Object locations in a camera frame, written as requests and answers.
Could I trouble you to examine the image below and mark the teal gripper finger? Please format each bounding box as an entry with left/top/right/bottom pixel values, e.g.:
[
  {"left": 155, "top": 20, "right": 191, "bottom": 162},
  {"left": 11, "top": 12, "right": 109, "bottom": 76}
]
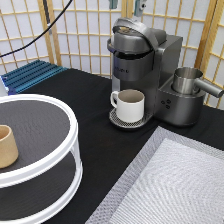
[
  {"left": 109, "top": 0, "right": 118, "bottom": 9},
  {"left": 134, "top": 0, "right": 146, "bottom": 17}
]

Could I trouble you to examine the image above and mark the grey pod coffee machine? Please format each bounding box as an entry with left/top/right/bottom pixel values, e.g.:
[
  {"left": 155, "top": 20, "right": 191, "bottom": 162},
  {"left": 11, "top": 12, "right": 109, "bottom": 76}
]
[{"left": 107, "top": 18, "right": 205, "bottom": 130}]

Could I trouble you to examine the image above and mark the white ceramic coffee mug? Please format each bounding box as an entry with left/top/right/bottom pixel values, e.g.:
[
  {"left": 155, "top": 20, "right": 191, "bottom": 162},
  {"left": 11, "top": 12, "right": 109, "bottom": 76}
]
[{"left": 110, "top": 89, "right": 145, "bottom": 123}]

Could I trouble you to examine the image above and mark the wooden shoji folding screen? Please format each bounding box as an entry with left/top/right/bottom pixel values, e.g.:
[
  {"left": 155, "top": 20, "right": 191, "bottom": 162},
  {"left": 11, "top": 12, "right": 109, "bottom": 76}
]
[{"left": 0, "top": 0, "right": 224, "bottom": 111}]

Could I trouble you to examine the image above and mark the stainless steel milk frother jug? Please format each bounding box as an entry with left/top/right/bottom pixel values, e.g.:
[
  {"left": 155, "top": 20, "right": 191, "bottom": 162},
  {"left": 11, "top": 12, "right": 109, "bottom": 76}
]
[{"left": 172, "top": 67, "right": 224, "bottom": 98}]

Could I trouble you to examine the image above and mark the blue ribbed metal block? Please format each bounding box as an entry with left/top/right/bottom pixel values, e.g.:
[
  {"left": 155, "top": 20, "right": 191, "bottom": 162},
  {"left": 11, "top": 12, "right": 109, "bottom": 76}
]
[{"left": 2, "top": 60, "right": 66, "bottom": 95}]

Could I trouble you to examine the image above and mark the grey woven placemat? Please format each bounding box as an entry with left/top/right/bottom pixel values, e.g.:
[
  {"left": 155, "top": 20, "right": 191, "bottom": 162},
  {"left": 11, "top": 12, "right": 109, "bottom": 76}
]
[{"left": 85, "top": 127, "right": 224, "bottom": 224}]

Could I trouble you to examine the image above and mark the tan beige cup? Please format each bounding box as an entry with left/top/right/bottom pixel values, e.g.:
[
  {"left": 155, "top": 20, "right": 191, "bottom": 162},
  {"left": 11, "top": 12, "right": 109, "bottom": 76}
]
[{"left": 0, "top": 125, "right": 18, "bottom": 169}]

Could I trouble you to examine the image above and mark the white two-tier round shelf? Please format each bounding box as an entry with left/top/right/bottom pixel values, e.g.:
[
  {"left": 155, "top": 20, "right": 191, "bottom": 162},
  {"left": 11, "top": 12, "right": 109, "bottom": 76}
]
[{"left": 0, "top": 94, "right": 83, "bottom": 224}]

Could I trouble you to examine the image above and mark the black cable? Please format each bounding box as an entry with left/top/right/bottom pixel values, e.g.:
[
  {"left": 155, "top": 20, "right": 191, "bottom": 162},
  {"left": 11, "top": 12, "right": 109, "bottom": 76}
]
[{"left": 0, "top": 0, "right": 74, "bottom": 59}]

